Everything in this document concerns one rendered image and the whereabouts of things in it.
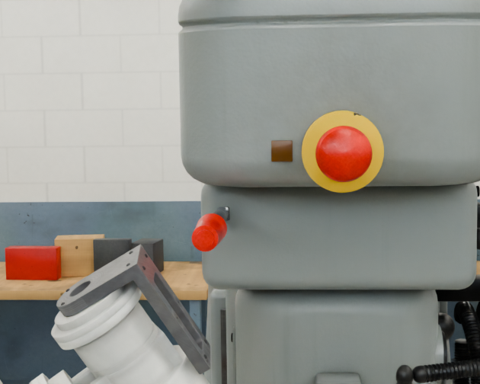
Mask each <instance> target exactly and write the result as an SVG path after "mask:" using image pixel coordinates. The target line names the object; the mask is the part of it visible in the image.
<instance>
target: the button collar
mask: <svg viewBox="0 0 480 384"><path fill-rule="evenodd" d="M336 126H352V127H354V128H356V129H358V130H359V131H361V132H362V133H363V134H364V135H365V136H366V137H367V139H368V140H369V141H370V145H371V147H372V153H373V155H372V161H371V163H370V166H369V168H368V169H367V171H366V172H365V173H364V174H363V175H362V176H361V177H359V178H358V179H356V180H354V181H349V182H339V181H333V180H332V179H330V178H328V177H327V176H325V175H324V174H323V173H322V171H321V170H320V168H319V167H318V164H317V161H316V157H315V150H316V146H317V144H318V141H319V140H320V138H321V137H322V135H323V134H324V133H326V132H327V131H328V130H330V129H332V128H334V127H336ZM383 157H384V146H383V142H382V137H381V136H380V134H379V131H378V129H377V128H376V127H375V126H374V125H373V123H372V122H370V121H369V120H368V119H367V118H365V117H364V116H362V115H360V114H358V113H355V112H353V111H348V110H336V111H332V112H330V113H327V114H325V115H323V116H321V117H319V118H318V119H317V120H316V121H315V122H314V123H313V124H312V125H311V126H310V127H309V128H308V130H307V132H306V134H305V136H304V139H303V142H302V161H303V164H304V166H305V169H306V171H307V173H308V174H309V176H310V178H311V179H312V180H313V181H314V182H315V183H316V184H318V185H319V186H321V187H323V188H324V189H326V190H330V191H334V192H338V193H347V192H351V191H355V190H359V189H360V188H362V187H364V186H366V185H367V184H368V183H369V182H371V180H372V179H374V177H375V176H376V175H377V174H378V172H379V170H380V168H381V166H382V161H383Z"/></svg>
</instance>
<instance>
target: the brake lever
mask: <svg viewBox="0 0 480 384"><path fill-rule="evenodd" d="M228 220H230V214H229V207H228V206H224V207H222V206H221V207H219V208H218V209H217V210H216V211H215V212H214V213H209V214H206V215H204V216H202V217H201V218H200V219H199V221H198V223H197V225H196V228H195V230H194V232H193V235H192V242H193V245H194V247H195V248H196V249H198V250H200V251H211V250H213V249H214V248H215V247H216V246H217V245H218V244H219V243H220V242H221V241H222V240H223V239H224V237H225V236H226V233H227V225H226V221H228Z"/></svg>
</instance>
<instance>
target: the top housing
mask: <svg viewBox="0 0 480 384"><path fill-rule="evenodd" d="M178 23H179V25H180V26H182V30H181V31H180V32H179V33H178V52H179V87H180V123H181V159H182V164H183V166H184V168H185V170H186V172H187V173H188V174H189V175H190V176H191V177H192V178H193V179H195V180H197V181H200V182H202V183H204V184H210V185H217V186H225V187H321V186H319V185H318V184H316V183H315V182H314V181H313V180H312V179H311V178H310V176H309V174H308V173H307V171H306V169H305V166H304V164H303V161H302V142H303V139H304V136H305V134H306V132H307V130H308V128H309V127H310V126H311V125H312V124H313V123H314V122H315V121H316V120H317V119H318V118H319V117H321V116H323V115H325V114H327V113H330V112H332V111H336V110H348V111H353V112H355V113H358V114H360V115H362V116H364V117H365V118H367V119H368V120H369V121H370V122H372V123H373V125H374V126H375V127H376V128H377V129H378V131H379V134H380V136H381V137H382V142H383V146H384V157H383V161H382V166H381V168H380V170H379V172H378V174H377V175H376V176H375V177H374V179H372V180H371V182H369V183H368V184H367V185H366V186H364V187H372V186H443V185H456V184H470V183H475V182H478V181H480V0H182V2H181V4H180V6H179V10H178ZM272 140H292V141H293V161H292V162H272V161H271V141H272Z"/></svg>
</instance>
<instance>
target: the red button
mask: <svg viewBox="0 0 480 384"><path fill-rule="evenodd" d="M372 155H373V153H372V147H371V145H370V141H369V140H368V139H367V137H366V136H365V135H364V134H363V133H362V132H361V131H359V130H358V129H356V128H354V127H352V126H336V127H334V128H332V129H330V130H328V131H327V132H326V133H324V134H323V135H322V137H321V138H320V140H319V141H318V144H317V146H316V150H315V157H316V161H317V164H318V167H319V168H320V170H321V171H322V173H323V174H324V175H325V176H327V177H328V178H330V179H332V180H333V181H339V182H349V181H354V180H356V179H358V178H359V177H361V176H362V175H363V174H364V173H365V172H366V171H367V169H368V168H369V166H370V163H371V161H372Z"/></svg>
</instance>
